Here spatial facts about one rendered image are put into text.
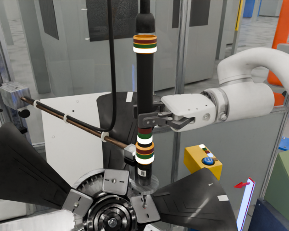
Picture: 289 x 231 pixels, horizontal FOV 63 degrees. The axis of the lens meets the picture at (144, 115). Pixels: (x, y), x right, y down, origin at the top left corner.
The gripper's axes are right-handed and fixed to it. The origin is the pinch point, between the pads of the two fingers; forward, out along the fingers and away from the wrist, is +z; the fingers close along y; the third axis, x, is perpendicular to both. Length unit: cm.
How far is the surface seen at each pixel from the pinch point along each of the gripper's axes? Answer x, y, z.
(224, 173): -97, 70, -85
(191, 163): -43, 30, -31
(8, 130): -5.3, 11.8, 29.9
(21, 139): -7.3, 9.9, 27.3
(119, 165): -18.0, 6.8, 4.9
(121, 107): -6.3, 18.2, 1.4
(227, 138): -64, 70, -82
